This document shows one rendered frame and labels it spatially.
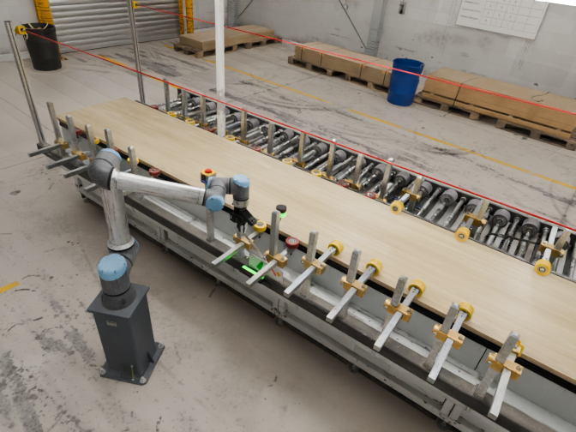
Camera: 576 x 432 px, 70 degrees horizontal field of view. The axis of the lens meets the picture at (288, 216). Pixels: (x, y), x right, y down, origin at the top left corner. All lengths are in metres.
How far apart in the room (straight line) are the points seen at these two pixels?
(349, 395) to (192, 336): 1.16
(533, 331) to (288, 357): 1.52
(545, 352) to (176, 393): 2.07
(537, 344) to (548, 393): 0.24
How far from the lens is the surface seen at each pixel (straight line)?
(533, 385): 2.45
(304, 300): 2.40
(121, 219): 2.41
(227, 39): 10.09
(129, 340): 2.69
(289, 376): 2.92
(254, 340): 3.08
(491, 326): 2.34
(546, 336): 2.45
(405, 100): 7.79
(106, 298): 2.54
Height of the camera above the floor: 2.44
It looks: 35 degrees down
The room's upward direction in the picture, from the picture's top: 6 degrees clockwise
